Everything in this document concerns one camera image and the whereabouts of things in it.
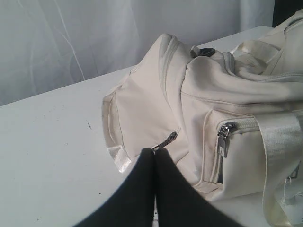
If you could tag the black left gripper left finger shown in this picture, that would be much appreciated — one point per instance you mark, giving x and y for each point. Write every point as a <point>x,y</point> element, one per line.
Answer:
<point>132,204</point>

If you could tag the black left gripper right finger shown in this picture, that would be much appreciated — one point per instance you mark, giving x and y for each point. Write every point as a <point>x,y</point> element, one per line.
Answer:
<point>178,204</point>

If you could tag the white fabric duffel bag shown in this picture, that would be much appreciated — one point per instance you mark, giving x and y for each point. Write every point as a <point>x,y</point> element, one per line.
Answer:
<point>233,124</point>

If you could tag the white backdrop curtain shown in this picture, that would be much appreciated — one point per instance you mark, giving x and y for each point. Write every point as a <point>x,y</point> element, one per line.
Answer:
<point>48,44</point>

